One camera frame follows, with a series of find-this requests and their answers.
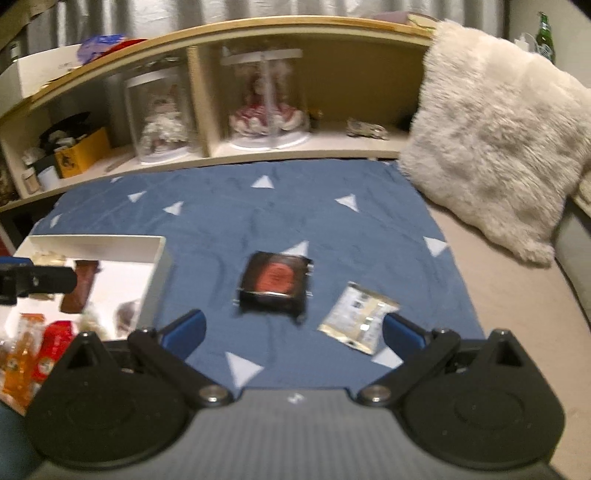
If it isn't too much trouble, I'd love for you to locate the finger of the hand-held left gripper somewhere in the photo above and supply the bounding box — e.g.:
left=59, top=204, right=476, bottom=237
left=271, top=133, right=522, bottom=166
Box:
left=16, top=265, right=78, bottom=297

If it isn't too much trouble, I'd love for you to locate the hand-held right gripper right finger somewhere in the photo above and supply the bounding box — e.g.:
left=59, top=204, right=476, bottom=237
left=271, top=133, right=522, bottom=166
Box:
left=358, top=313, right=533, bottom=408

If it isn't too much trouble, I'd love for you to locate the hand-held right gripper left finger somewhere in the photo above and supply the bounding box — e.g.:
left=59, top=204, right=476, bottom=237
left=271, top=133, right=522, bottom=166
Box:
left=62, top=308, right=234, bottom=408

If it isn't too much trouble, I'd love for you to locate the cream snack packet gold print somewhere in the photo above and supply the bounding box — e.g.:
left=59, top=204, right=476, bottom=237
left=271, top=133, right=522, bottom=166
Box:
left=28, top=248, right=75, bottom=302

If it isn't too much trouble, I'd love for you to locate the brown snack packet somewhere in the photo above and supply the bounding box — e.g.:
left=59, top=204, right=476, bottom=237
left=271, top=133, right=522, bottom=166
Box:
left=60, top=260, right=100, bottom=313

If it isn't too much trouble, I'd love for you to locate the silver white snack packet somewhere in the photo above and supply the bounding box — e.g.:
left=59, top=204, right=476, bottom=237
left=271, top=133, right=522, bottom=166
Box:
left=318, top=281, right=400, bottom=355

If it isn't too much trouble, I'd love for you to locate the dark chocolate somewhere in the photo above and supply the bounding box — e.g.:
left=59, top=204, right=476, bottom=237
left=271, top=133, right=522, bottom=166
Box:
left=115, top=300, right=143, bottom=337

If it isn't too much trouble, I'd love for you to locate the white cardboard box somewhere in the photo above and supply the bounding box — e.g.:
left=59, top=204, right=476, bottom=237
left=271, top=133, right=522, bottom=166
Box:
left=0, top=234, right=168, bottom=411

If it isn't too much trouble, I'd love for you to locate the black snack packet red label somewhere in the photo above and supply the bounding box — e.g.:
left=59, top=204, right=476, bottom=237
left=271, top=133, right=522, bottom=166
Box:
left=233, top=250, right=315, bottom=324

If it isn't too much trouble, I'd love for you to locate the red orange snack packet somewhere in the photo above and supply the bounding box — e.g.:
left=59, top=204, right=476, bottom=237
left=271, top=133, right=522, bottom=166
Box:
left=32, top=320, right=77, bottom=386

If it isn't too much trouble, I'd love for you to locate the white cup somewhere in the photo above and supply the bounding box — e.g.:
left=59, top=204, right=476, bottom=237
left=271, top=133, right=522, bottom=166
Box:
left=37, top=166, right=61, bottom=192

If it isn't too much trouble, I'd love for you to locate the yellow box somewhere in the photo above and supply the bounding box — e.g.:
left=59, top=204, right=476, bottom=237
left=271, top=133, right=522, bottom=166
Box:
left=54, top=127, right=112, bottom=180

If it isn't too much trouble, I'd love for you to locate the blue blanket with white triangles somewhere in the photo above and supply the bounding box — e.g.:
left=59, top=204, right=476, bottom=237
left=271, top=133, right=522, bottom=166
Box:
left=30, top=159, right=485, bottom=402

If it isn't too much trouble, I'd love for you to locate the clear case with white doll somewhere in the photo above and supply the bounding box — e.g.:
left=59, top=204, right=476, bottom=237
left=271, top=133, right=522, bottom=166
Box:
left=124, top=65, right=204, bottom=166

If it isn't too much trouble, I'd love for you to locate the white storage box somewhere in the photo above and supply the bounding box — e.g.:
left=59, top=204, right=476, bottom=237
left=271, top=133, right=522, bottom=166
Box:
left=0, top=44, right=86, bottom=100

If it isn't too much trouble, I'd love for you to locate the fluffy white pillow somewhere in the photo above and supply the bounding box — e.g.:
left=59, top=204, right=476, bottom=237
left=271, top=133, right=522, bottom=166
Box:
left=397, top=21, right=591, bottom=266

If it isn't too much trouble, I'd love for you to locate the beige textured towel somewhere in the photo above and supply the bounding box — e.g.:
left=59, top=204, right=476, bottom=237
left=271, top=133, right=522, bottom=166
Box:
left=571, top=168, right=591, bottom=208

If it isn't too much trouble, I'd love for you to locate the clear case with red doll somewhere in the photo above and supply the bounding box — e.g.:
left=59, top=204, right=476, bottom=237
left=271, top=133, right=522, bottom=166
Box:
left=221, top=46, right=311, bottom=151

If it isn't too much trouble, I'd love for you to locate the blue plastic bag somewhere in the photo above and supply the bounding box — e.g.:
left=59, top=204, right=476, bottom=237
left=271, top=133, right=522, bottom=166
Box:
left=78, top=34, right=127, bottom=63

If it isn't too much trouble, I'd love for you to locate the wooden shelf unit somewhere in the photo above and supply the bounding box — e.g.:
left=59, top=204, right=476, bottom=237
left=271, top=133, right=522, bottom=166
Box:
left=0, top=16, right=437, bottom=213

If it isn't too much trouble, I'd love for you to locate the grey curtain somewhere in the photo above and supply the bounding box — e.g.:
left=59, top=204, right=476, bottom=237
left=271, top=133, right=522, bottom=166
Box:
left=28, top=0, right=509, bottom=47

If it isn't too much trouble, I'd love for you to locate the green glass bottle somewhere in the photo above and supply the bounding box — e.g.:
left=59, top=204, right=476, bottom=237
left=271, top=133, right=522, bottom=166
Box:
left=536, top=13, right=556, bottom=63

